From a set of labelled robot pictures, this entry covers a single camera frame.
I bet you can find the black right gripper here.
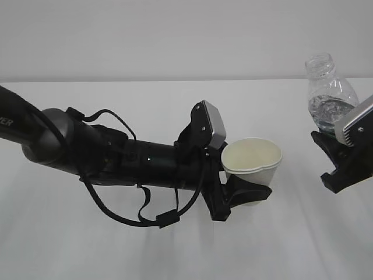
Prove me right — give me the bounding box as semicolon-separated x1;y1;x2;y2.
310;116;373;194

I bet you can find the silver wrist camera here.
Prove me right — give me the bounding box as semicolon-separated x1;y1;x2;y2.
335;96;372;147
177;100;227;149

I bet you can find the clear water bottle green label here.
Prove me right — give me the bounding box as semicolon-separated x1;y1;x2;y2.
305;52;360;138

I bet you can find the black left camera cable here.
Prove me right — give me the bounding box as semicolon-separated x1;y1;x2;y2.
17;96;210;229

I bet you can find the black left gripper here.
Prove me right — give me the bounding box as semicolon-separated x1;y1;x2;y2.
174;139;273;222

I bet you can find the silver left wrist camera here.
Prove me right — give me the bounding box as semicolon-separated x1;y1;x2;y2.
177;100;227;149

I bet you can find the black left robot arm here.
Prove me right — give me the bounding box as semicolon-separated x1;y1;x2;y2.
1;87;272;228

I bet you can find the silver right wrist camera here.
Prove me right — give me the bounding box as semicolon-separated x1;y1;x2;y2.
335;96;372;147

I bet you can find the white paper cup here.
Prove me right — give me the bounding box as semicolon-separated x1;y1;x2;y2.
221;138;283;206

